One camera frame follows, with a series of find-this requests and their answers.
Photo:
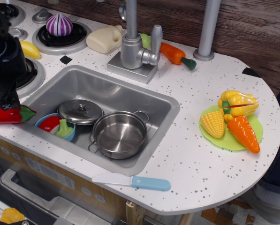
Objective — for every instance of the red toy chili pepper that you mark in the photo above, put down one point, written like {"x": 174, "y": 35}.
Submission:
{"x": 16, "y": 115}

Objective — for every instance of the orange carrot green top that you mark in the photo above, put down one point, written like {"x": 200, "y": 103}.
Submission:
{"x": 177, "y": 56}

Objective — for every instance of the blue toy bowl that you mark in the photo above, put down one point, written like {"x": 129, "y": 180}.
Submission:
{"x": 70, "y": 136}

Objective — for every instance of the steel pan with handles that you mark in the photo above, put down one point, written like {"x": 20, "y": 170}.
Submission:
{"x": 120, "y": 134}

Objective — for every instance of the black tape right edge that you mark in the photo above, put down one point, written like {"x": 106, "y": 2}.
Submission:
{"x": 251, "y": 72}

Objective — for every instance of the yellow toy bell pepper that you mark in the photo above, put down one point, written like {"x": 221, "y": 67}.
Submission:
{"x": 233, "y": 103}

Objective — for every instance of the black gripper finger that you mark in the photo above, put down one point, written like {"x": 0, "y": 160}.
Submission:
{"x": 9, "y": 100}

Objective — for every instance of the front left stove burner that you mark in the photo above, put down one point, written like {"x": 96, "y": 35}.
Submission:
{"x": 27, "y": 77}

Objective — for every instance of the toy knife blue handle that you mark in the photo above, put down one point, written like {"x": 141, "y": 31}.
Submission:
{"x": 133, "y": 181}

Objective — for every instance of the light green toy fruit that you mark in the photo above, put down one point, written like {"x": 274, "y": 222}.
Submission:
{"x": 146, "y": 41}

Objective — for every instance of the yellow object bottom left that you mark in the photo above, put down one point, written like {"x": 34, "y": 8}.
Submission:
{"x": 11, "y": 215}

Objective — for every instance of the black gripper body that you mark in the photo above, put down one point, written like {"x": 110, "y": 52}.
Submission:
{"x": 12, "y": 65}

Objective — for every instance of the black tape near burner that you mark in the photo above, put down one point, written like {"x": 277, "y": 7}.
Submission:
{"x": 65, "y": 59}

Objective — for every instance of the grey stove knob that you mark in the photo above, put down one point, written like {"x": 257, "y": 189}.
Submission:
{"x": 41, "y": 17}
{"x": 18, "y": 33}

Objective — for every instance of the yellow toy banana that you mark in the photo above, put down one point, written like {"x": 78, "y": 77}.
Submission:
{"x": 29, "y": 49}

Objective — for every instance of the grey toy faucet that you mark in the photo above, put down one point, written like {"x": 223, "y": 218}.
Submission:
{"x": 135, "y": 61}

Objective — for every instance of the middle stove burner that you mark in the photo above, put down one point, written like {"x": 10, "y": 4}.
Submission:
{"x": 51, "y": 45}

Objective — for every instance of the orange toy carrot on plate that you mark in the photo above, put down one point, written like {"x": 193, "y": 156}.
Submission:
{"x": 241, "y": 129}

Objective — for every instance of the light green toy plate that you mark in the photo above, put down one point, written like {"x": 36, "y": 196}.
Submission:
{"x": 228, "y": 141}

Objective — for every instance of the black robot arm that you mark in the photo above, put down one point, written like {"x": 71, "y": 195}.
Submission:
{"x": 4, "y": 26}

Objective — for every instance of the red white toy slice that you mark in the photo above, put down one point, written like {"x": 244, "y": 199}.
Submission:
{"x": 50, "y": 123}

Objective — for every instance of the back left stove burner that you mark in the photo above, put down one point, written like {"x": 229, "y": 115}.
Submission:
{"x": 15, "y": 13}

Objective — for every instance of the stove burner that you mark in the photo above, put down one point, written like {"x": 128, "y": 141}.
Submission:
{"x": 15, "y": 13}
{"x": 51, "y": 45}
{"x": 27, "y": 77}

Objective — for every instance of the grey vertical pole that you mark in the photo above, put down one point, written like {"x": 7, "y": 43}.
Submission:
{"x": 204, "y": 51}

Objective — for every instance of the green toy broccoli piece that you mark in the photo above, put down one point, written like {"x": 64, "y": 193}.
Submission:
{"x": 64, "y": 129}

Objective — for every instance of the grey stove knob near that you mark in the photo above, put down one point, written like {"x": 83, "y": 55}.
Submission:
{"x": 18, "y": 33}

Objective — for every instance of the yellow toy corn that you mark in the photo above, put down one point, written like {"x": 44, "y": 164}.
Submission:
{"x": 213, "y": 123}

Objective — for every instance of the cream toy bottle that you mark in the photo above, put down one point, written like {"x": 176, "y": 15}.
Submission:
{"x": 105, "y": 39}

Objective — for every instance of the grey stove knob far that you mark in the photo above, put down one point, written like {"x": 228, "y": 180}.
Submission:
{"x": 41, "y": 17}

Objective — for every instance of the grey oven door handle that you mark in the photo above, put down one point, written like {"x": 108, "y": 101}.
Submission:
{"x": 46, "y": 204}

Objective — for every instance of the steel pot lid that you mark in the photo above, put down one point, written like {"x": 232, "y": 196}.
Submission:
{"x": 80, "y": 112}

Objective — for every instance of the purple white toy onion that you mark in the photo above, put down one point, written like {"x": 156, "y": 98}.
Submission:
{"x": 59, "y": 25}

